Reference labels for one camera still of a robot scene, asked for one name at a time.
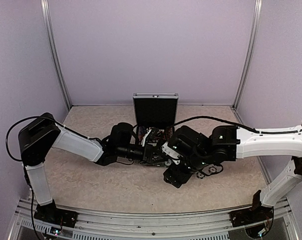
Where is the right chip row in case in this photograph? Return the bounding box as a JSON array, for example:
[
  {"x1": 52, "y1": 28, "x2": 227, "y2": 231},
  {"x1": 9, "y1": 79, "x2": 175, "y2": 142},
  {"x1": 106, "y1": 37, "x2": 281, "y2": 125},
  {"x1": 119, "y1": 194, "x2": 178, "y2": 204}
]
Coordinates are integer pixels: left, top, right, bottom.
[{"x1": 164, "y1": 127, "x2": 175, "y2": 139}]

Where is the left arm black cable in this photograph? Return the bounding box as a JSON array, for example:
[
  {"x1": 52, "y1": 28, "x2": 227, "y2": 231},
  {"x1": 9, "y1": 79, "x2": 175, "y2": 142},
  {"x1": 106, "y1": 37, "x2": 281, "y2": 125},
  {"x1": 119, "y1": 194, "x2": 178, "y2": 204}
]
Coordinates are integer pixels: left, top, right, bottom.
[{"x1": 5, "y1": 115, "x2": 54, "y2": 162}]

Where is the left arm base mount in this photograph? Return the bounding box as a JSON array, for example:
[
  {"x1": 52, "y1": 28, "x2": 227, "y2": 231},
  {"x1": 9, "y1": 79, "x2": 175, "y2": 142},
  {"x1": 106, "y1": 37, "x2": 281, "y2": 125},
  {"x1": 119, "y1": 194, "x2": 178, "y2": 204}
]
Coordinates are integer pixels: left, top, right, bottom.
[{"x1": 34, "y1": 201, "x2": 78, "y2": 228}]

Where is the aluminium frame post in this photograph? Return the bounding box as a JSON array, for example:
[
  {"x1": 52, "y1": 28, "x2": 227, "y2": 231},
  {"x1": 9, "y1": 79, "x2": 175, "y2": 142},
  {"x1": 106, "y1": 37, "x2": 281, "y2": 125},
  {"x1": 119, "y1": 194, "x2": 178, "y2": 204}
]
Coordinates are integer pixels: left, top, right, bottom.
[
  {"x1": 232, "y1": 0, "x2": 263, "y2": 111},
  {"x1": 41, "y1": 0, "x2": 73, "y2": 111}
]

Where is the front aluminium rail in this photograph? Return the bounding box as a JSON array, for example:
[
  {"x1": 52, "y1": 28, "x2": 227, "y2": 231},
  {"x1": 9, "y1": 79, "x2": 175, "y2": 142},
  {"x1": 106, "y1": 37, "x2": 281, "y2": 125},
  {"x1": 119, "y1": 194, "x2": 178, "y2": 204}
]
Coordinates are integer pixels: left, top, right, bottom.
[{"x1": 8, "y1": 197, "x2": 299, "y2": 240}]

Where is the right aluminium frame post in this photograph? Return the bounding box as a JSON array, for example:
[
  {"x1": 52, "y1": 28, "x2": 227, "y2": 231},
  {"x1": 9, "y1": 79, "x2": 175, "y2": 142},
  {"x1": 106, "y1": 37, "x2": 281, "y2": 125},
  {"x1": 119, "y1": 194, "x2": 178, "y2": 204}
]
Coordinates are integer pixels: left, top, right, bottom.
[{"x1": 232, "y1": 0, "x2": 263, "y2": 111}]

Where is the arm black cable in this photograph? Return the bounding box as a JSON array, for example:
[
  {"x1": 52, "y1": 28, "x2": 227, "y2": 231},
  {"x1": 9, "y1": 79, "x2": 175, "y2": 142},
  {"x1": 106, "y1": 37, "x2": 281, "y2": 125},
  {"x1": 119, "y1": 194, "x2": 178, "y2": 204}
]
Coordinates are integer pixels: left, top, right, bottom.
[
  {"x1": 172, "y1": 115, "x2": 302, "y2": 133},
  {"x1": 5, "y1": 115, "x2": 54, "y2": 162}
]

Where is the aluminium poker case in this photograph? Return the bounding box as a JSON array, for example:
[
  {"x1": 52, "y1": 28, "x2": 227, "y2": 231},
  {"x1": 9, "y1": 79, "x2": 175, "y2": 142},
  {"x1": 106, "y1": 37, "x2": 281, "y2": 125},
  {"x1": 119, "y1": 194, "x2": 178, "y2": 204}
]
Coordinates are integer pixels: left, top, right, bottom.
[{"x1": 132, "y1": 92, "x2": 179, "y2": 168}]

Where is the left chip row in case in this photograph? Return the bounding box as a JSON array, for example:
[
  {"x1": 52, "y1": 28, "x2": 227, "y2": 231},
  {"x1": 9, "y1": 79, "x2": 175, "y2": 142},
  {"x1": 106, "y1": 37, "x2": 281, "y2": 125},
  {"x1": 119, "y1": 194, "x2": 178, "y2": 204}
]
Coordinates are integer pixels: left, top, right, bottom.
[{"x1": 137, "y1": 126, "x2": 147, "y2": 142}]

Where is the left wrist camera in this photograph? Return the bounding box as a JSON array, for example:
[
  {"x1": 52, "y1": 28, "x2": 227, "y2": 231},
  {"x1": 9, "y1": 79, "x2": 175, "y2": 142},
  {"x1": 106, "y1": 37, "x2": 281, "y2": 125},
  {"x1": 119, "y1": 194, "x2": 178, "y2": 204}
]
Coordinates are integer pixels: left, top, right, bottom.
[{"x1": 141, "y1": 129, "x2": 156, "y2": 147}]

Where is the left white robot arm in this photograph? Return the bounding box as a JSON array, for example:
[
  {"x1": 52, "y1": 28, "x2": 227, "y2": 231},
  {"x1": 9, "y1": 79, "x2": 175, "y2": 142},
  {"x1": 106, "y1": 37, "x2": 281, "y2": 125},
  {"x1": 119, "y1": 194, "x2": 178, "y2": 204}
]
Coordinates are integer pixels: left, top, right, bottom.
[{"x1": 18, "y1": 112, "x2": 151, "y2": 222}]

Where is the red card deck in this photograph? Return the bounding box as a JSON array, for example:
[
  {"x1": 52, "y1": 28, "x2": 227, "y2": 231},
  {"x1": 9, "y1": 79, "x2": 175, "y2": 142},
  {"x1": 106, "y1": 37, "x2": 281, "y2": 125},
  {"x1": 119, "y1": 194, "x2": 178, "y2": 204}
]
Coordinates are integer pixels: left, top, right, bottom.
[{"x1": 150, "y1": 127, "x2": 165, "y2": 142}]

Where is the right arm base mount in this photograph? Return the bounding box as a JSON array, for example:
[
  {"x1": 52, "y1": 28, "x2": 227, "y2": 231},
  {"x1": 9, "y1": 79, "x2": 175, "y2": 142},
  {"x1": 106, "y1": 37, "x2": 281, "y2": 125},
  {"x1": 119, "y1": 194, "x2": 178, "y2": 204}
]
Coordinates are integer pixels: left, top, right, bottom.
[{"x1": 229, "y1": 190, "x2": 274, "y2": 227}]

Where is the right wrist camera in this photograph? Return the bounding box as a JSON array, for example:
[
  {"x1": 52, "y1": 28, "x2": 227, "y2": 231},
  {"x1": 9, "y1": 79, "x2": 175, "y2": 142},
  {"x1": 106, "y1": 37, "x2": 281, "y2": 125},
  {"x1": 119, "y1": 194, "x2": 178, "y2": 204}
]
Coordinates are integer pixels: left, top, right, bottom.
[{"x1": 160, "y1": 125, "x2": 211, "y2": 165}]

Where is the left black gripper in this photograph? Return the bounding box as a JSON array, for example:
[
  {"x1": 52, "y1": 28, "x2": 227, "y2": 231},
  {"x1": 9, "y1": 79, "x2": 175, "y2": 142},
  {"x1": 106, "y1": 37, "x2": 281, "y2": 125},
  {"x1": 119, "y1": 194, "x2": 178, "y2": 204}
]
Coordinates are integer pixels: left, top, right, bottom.
[{"x1": 117, "y1": 143, "x2": 168, "y2": 165}]

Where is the left aluminium frame post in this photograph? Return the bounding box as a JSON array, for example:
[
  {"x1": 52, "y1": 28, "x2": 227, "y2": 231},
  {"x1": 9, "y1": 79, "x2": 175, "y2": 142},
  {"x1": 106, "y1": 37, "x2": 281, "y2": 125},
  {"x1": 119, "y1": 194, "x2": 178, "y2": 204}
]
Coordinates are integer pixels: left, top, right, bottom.
[{"x1": 41, "y1": 0, "x2": 73, "y2": 111}]

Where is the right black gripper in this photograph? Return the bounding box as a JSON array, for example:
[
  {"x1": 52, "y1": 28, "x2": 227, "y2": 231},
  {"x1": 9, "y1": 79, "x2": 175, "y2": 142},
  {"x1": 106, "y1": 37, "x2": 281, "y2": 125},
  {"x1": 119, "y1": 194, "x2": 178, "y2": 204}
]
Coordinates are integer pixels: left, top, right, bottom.
[{"x1": 163, "y1": 152, "x2": 210, "y2": 189}]

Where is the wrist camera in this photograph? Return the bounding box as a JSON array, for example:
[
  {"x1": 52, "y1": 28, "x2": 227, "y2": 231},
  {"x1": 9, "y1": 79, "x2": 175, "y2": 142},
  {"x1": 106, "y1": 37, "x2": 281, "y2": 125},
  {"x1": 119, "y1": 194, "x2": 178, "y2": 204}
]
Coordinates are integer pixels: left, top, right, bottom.
[
  {"x1": 141, "y1": 129, "x2": 156, "y2": 147},
  {"x1": 160, "y1": 125, "x2": 211, "y2": 165}
]

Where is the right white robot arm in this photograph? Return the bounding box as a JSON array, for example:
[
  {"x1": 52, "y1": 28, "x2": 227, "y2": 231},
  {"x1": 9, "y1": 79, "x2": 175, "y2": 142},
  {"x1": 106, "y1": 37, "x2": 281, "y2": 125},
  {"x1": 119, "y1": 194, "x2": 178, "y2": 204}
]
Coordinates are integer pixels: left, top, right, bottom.
[{"x1": 162, "y1": 123, "x2": 302, "y2": 222}]

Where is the chip row in case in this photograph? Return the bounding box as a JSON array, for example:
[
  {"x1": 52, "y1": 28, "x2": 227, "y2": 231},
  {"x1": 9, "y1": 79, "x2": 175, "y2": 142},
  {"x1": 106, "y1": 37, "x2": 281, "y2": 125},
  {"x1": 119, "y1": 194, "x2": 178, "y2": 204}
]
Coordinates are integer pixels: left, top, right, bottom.
[
  {"x1": 137, "y1": 126, "x2": 147, "y2": 142},
  {"x1": 164, "y1": 127, "x2": 175, "y2": 139}
]

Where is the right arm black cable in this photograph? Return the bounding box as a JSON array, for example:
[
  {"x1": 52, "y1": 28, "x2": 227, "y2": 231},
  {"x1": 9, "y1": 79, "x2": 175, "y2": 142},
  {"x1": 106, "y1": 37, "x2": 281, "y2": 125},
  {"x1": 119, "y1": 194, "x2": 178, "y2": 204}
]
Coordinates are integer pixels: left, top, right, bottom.
[{"x1": 172, "y1": 115, "x2": 302, "y2": 133}]

